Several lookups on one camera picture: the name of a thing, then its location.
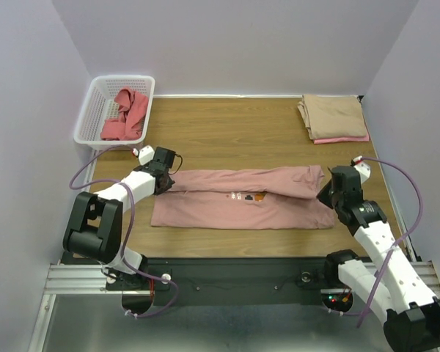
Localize folded beige t shirt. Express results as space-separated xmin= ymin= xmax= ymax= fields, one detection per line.
xmin=297 ymin=94 xmax=367 ymax=141

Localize aluminium frame rail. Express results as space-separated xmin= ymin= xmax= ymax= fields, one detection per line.
xmin=25 ymin=150 xmax=440 ymax=352

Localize white plastic basket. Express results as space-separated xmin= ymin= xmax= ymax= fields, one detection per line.
xmin=73 ymin=74 xmax=155 ymax=150

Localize circuit board with leds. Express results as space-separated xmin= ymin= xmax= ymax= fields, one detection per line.
xmin=322 ymin=292 xmax=353 ymax=312

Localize silver round knob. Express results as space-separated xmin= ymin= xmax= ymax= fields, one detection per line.
xmin=300 ymin=271 xmax=313 ymax=284

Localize folded pink t shirt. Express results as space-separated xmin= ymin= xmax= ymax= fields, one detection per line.
xmin=313 ymin=131 xmax=370 ymax=144

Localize crumpled red t shirt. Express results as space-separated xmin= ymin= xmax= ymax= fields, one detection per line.
xmin=100 ymin=87 xmax=149 ymax=141

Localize pink printed t shirt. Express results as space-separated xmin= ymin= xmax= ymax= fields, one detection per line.
xmin=151 ymin=166 xmax=334 ymax=230

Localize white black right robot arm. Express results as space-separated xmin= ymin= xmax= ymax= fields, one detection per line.
xmin=318 ymin=180 xmax=440 ymax=351

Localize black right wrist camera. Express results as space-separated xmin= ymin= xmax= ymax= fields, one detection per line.
xmin=331 ymin=161 xmax=372 ymax=194

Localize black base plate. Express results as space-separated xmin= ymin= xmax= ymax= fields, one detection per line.
xmin=101 ymin=257 xmax=356 ymax=314

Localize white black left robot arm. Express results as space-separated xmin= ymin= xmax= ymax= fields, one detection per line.
xmin=62 ymin=159 xmax=174 ymax=289

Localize white round knob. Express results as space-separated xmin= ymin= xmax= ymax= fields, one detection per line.
xmin=161 ymin=273 xmax=171 ymax=285

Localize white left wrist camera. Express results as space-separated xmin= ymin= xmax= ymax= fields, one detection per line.
xmin=132 ymin=145 xmax=155 ymax=166

